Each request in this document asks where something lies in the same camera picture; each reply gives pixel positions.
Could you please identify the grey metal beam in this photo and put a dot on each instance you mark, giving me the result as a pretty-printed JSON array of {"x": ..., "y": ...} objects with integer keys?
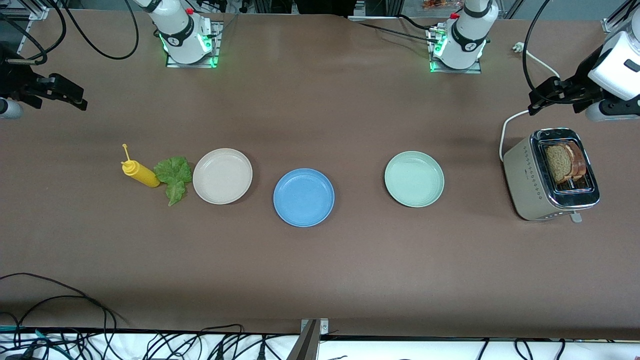
[{"x": 305, "y": 347}]

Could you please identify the blue round plate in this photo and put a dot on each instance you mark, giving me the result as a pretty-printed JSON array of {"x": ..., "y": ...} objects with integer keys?
[{"x": 304, "y": 197}]

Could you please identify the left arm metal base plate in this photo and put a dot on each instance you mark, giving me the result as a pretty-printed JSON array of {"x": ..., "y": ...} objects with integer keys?
[{"x": 455, "y": 71}]

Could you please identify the orange snack package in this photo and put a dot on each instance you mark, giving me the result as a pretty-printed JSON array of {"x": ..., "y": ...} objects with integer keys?
[{"x": 440, "y": 4}]

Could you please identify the silver beige toaster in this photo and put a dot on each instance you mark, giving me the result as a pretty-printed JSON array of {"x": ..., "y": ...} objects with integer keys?
[{"x": 525, "y": 175}]

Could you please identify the green lettuce leaf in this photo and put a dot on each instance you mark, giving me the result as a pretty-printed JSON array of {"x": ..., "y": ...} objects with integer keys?
[{"x": 172, "y": 172}]

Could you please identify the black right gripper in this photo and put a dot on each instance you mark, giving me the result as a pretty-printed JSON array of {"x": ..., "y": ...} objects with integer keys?
[{"x": 14, "y": 79}]

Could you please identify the yellow mustard squeeze bottle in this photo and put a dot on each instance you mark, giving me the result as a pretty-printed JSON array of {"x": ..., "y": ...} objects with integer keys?
[{"x": 145, "y": 175}]

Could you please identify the pale green round plate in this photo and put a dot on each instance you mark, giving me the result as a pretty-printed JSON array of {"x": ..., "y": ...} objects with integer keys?
[{"x": 414, "y": 179}]

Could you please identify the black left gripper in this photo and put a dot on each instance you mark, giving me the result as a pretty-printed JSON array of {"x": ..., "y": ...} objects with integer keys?
[{"x": 583, "y": 78}]

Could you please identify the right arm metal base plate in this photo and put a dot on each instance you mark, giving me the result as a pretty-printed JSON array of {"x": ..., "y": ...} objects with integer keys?
[{"x": 192, "y": 65}]

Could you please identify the silver metal bracket plate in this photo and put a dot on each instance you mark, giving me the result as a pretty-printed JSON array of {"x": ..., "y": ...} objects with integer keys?
[{"x": 322, "y": 326}]

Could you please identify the brown bread slice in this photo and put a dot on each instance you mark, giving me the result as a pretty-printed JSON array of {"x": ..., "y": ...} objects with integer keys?
[
  {"x": 557, "y": 162},
  {"x": 580, "y": 160}
]

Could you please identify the beige round plate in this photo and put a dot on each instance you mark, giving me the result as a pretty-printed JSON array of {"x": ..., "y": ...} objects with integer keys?
[{"x": 222, "y": 176}]

